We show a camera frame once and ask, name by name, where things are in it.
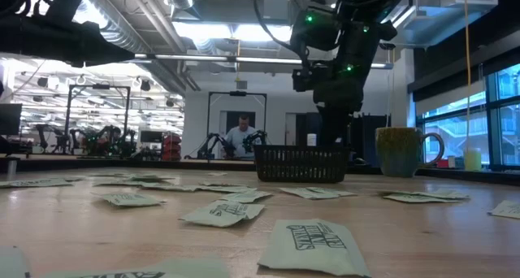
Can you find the red stacked bins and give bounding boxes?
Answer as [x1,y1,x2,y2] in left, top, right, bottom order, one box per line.
[161,133,183,162]

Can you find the long ceiling light strip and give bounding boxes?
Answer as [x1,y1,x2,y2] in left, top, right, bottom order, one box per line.
[133,53,393,70]

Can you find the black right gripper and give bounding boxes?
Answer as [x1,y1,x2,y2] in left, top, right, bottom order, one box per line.
[312,62,373,146]

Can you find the dark blue cabinet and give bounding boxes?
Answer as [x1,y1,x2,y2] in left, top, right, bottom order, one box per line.
[295,112,322,147]

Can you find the person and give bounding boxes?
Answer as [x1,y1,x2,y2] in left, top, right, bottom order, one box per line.
[224,114,261,159]

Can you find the small black monitor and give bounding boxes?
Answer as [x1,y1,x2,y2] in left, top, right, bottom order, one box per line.
[140,130,164,144]

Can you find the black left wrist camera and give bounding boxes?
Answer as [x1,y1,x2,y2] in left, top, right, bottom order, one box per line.
[43,0,83,25]

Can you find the yellow container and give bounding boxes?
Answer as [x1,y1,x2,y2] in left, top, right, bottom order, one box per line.
[464,148,483,172]

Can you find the large black monitor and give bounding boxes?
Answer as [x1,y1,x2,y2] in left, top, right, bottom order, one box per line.
[0,102,24,136]

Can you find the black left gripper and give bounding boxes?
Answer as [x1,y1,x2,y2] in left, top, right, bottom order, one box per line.
[24,15,137,68]

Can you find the green yellow ceramic mug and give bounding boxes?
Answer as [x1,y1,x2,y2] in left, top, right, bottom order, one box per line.
[374,126,446,179]

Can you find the grey ceiling box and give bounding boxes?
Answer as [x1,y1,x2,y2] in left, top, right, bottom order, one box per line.
[262,0,290,21]

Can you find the black rack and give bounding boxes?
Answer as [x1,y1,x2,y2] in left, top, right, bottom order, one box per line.
[349,114,391,165]

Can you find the large silver ventilation duct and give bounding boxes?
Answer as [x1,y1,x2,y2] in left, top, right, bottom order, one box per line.
[75,0,158,54]

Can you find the black slotted plastic basket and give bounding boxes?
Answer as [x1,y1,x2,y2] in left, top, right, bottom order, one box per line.
[253,145,351,185]

